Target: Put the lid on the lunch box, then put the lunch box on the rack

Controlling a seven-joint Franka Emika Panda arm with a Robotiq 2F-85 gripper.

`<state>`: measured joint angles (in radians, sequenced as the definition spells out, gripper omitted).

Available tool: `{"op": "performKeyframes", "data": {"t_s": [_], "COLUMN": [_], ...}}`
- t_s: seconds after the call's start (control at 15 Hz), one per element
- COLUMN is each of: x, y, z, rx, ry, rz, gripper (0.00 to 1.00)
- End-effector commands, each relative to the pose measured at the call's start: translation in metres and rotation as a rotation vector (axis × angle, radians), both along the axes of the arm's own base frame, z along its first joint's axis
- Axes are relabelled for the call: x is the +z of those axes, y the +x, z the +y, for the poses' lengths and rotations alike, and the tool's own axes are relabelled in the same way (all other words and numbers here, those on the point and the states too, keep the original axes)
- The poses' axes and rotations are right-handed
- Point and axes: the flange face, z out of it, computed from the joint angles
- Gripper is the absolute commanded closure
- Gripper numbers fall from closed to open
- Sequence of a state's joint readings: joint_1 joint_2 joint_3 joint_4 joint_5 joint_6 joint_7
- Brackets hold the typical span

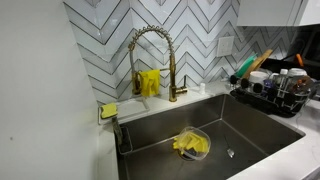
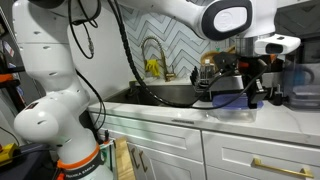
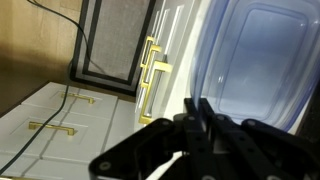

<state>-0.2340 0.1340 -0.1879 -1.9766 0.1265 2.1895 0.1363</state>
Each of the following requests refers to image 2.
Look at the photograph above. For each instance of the leaning wooden board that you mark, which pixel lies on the leaning wooden board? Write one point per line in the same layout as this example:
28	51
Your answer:
124	160

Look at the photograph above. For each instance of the stainless steel sink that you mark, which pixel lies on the stainless steel sink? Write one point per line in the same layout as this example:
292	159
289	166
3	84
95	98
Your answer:
173	91

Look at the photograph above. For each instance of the wooden cutting board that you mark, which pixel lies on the wooden cutting board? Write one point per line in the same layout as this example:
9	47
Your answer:
208	56

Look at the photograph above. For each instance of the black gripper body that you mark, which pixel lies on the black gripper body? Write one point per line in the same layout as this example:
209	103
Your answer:
253	70

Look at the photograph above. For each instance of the yellow tool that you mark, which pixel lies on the yellow tool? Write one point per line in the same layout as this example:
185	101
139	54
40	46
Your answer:
8	151

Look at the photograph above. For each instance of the white lower kitchen cabinet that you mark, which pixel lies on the white lower kitchen cabinet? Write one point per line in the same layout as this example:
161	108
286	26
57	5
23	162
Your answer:
166	140

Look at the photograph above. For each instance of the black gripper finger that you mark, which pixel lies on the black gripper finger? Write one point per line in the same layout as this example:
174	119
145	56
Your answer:
263	88
253	100

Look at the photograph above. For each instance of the blue lunch box lid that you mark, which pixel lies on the blue lunch box lid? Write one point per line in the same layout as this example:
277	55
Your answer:
233	100

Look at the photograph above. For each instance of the yellow rubber glove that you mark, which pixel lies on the yellow rubber glove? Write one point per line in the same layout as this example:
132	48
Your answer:
152	66

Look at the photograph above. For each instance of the black shelf with orange bar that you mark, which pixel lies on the black shelf with orange bar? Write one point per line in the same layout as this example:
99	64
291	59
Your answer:
4	78

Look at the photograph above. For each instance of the black dish rack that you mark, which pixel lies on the black dish rack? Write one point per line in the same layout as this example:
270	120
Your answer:
226	83

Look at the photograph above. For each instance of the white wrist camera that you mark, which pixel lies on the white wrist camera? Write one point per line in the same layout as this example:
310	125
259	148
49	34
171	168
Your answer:
276	45

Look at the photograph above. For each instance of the clear storage container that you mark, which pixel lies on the clear storage container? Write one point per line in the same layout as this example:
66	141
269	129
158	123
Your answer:
305	98

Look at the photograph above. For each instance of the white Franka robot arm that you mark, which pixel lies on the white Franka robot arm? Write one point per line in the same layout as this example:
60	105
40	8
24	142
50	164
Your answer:
50	83

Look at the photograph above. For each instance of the small black bottle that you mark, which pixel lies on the small black bottle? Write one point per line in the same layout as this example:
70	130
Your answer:
278	98

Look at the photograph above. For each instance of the clear bottle white cap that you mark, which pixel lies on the clear bottle white cap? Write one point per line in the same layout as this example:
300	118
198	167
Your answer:
207	70

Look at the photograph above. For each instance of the gold spring faucet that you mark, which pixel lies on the gold spring faucet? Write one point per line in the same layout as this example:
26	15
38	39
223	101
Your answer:
162	50

